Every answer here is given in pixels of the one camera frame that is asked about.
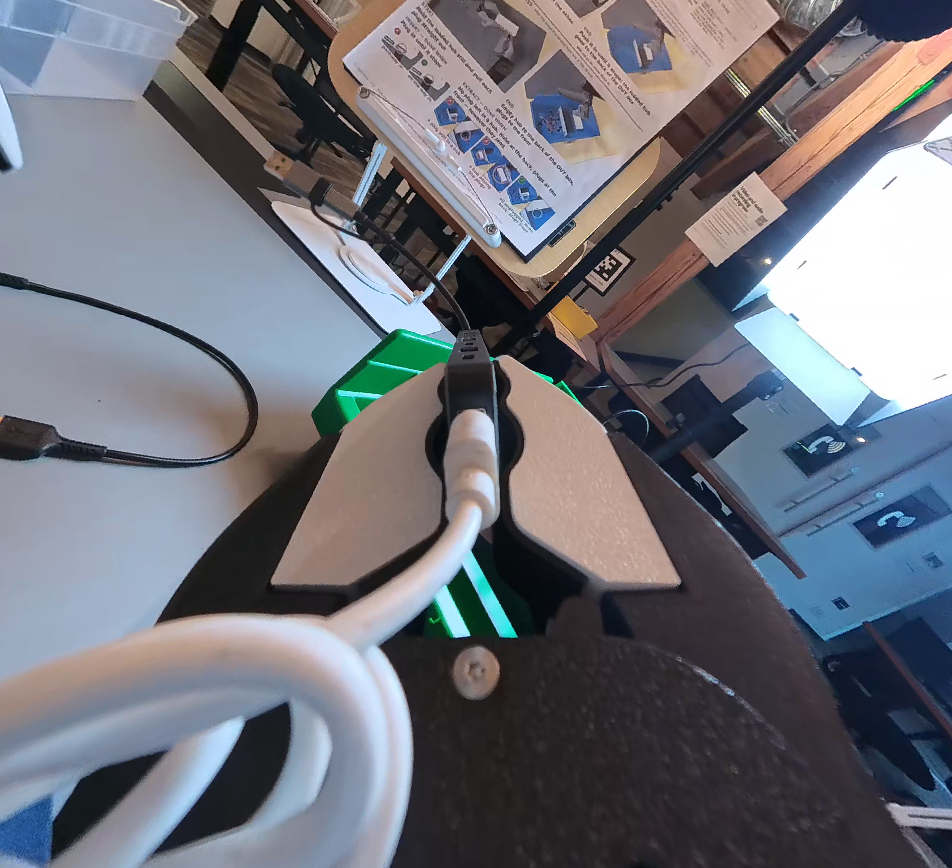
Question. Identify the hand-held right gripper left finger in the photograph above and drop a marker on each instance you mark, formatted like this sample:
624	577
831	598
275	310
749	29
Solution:
372	503

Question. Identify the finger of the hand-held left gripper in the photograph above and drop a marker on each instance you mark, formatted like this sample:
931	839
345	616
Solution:
7	139

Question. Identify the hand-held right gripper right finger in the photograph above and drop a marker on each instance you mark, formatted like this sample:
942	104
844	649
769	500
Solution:
580	496

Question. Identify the clear plastic bin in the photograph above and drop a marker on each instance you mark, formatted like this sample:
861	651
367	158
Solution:
89	27

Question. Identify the green plastic bin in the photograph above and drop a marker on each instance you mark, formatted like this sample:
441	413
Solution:
394	362

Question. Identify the grey usb hub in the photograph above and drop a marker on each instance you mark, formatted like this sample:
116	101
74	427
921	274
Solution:
468	377

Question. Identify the square black-white marker tag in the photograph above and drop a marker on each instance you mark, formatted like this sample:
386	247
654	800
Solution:
608	273

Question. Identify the white phone booth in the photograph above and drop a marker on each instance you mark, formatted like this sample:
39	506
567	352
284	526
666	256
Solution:
877	555

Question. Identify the black office chair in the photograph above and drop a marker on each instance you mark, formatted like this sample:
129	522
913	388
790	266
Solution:
312	109

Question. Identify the white paper notice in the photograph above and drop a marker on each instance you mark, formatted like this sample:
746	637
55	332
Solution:
736	217

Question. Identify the bright light panel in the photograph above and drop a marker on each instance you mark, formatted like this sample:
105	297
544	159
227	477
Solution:
855	273

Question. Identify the black light stand pole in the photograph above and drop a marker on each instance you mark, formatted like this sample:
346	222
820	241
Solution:
706	159

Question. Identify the printed instruction sheet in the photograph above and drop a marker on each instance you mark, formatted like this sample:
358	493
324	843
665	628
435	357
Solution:
595	64

